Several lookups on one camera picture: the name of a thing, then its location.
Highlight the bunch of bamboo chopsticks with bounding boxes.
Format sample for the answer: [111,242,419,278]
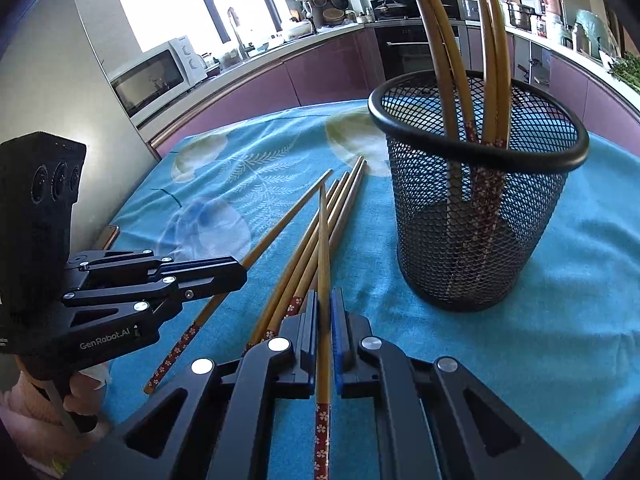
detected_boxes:
[402,0,513,291]

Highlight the black built-in oven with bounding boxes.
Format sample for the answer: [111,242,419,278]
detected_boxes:
[372,20,468,81]

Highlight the grey refrigerator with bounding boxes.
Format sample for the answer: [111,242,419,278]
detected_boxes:
[0,0,162,261]

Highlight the teal covered appliance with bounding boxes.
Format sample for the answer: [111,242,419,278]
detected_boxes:
[575,7,613,56]

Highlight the steel kitchen faucet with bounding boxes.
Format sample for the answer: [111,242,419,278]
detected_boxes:
[226,6,248,61]

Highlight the blue floral tablecloth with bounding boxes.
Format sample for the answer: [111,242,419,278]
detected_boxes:
[102,99,640,480]

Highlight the pile of bamboo chopsticks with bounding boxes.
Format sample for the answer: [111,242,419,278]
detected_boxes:
[244,156,367,357]

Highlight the pink base cabinet white side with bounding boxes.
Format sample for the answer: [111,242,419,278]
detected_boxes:
[465,20,640,156]

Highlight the long pink base cabinet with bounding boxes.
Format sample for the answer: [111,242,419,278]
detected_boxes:
[135,25,386,161]

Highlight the person's left hand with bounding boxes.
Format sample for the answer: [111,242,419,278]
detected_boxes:
[60,360,112,433]

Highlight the steel stockpot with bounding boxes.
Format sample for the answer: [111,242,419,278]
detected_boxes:
[506,1,533,28]

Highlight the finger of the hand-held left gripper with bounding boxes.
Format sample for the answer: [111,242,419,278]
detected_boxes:
[65,249,249,282]
[61,277,247,314]

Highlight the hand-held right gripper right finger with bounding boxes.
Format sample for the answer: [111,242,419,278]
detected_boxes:
[331,287,583,480]

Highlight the person's left forearm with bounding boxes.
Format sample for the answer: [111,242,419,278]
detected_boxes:
[0,355,66,461]

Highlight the green leafy vegetables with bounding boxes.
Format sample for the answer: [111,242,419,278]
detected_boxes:
[610,55,640,93]

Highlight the white casserole pot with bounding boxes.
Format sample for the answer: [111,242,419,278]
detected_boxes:
[282,20,316,41]

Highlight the black mesh pen holder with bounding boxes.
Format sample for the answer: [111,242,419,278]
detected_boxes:
[367,71,591,312]

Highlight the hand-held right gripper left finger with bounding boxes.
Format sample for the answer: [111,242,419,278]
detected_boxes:
[65,289,321,480]

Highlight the kitchen window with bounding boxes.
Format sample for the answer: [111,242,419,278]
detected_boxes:
[105,0,296,53]

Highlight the bamboo chopstick red patterned end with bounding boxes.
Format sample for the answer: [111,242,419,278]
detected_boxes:
[313,184,334,480]
[143,169,334,395]

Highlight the white microwave oven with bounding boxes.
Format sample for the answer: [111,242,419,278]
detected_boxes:
[109,35,208,128]

